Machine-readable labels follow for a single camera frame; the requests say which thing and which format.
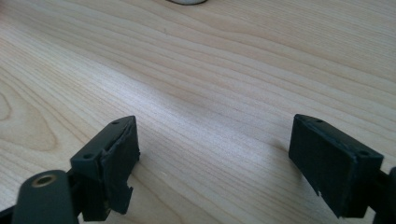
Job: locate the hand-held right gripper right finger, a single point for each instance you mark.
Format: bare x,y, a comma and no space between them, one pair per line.
330,168

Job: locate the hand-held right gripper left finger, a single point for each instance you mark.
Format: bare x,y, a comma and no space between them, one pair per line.
106,168

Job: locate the white round object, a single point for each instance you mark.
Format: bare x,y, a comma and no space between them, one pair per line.
186,1

